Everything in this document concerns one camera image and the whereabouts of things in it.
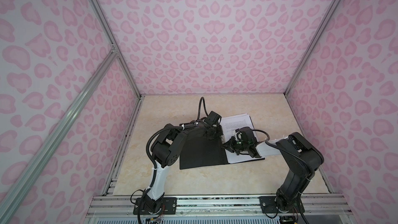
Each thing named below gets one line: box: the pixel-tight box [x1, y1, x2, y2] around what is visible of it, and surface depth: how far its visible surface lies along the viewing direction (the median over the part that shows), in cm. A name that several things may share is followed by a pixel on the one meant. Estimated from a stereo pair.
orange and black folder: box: [179, 135, 265, 170], surface depth 90 cm
